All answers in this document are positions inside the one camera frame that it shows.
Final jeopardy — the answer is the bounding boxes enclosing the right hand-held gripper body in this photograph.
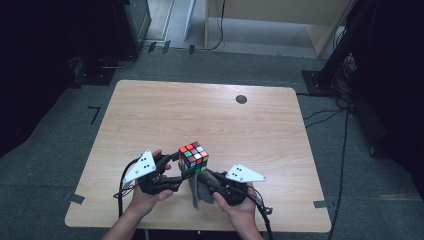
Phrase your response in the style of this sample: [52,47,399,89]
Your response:
[212,162,268,207]

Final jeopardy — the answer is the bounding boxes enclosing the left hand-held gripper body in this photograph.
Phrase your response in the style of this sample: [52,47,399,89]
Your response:
[122,148,183,197]

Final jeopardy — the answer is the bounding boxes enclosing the grey cloth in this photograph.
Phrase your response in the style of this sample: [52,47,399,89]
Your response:
[179,162,222,212]

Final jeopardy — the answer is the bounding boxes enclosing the multicoloured puzzle cube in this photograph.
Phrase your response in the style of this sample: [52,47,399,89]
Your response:
[177,140,210,175]

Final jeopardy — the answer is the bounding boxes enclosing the person's left hand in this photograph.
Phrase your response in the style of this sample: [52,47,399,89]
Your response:
[127,148,175,218]

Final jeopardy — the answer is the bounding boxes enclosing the person's right hand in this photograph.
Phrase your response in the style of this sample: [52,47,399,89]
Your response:
[212,181,260,233]

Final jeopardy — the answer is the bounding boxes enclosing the black corner floor tape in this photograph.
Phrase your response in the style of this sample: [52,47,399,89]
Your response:
[87,105,102,126]

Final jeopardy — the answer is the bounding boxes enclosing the black cabinet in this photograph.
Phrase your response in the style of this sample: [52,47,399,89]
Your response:
[112,0,153,60]

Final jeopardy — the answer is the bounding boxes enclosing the black metal stand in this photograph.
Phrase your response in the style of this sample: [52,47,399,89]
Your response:
[301,0,368,98]

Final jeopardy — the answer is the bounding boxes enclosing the dark curtain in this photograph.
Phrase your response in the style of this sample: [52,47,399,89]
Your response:
[0,0,129,158]
[344,0,424,191]

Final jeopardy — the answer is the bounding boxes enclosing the beige wooden furniture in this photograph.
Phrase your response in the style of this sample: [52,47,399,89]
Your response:
[203,0,355,58]

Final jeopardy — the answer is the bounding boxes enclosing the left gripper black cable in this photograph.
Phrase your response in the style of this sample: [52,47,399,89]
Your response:
[112,157,142,218]

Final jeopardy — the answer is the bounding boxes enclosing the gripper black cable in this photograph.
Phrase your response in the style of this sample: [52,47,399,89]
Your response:
[112,157,142,218]
[245,186,275,240]

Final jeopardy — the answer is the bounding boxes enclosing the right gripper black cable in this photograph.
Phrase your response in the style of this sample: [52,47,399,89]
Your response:
[245,186,275,240]

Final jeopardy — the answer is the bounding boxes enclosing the black floor base plate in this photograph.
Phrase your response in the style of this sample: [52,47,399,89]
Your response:
[70,55,117,88]

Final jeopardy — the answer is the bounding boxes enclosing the long black floor cable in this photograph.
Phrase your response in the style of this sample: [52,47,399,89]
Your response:
[327,108,351,240]

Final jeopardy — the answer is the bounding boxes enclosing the forked black floor cable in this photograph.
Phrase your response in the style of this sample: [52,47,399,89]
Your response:
[295,92,351,130]

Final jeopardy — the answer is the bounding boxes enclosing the hanging black cable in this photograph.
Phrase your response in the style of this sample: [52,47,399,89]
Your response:
[195,0,227,52]

